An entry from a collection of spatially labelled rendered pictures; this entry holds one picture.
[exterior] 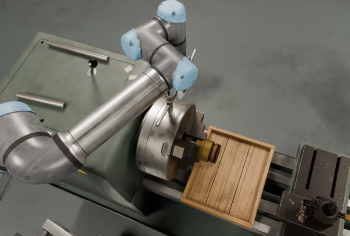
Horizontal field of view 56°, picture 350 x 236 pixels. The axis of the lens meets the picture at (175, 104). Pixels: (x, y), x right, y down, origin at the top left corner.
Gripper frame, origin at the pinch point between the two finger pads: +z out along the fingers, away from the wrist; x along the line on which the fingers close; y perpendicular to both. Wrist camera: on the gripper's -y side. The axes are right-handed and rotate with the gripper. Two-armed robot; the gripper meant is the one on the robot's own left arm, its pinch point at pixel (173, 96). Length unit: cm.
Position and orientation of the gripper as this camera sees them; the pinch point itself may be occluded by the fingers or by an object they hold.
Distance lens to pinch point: 113.3
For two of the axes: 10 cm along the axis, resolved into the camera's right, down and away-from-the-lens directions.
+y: 4.1, -7.3, 5.5
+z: 0.4, 6.2, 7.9
